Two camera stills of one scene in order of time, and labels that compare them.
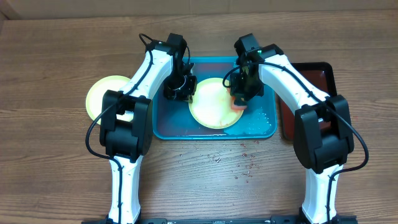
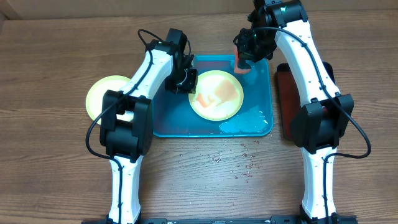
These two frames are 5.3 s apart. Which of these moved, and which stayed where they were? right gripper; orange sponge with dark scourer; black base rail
Moved: right gripper; orange sponge with dark scourer
Stayed: black base rail
